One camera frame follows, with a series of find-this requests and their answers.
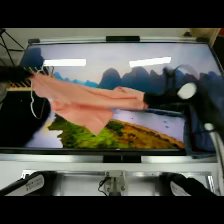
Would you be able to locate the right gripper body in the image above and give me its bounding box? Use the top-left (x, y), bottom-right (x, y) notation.
top-left (143, 91), bottom-right (172, 110)

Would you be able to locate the pink garment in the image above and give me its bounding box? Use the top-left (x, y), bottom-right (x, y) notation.
top-left (29, 66), bottom-right (149, 136)

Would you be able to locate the dark blue garment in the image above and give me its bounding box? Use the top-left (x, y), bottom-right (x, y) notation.
top-left (182, 70), bottom-right (224, 158)

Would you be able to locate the black cable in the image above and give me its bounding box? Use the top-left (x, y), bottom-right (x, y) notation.
top-left (97, 177), bottom-right (112, 197)

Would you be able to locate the silver frame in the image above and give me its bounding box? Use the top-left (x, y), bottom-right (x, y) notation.
top-left (0, 152), bottom-right (224, 197)

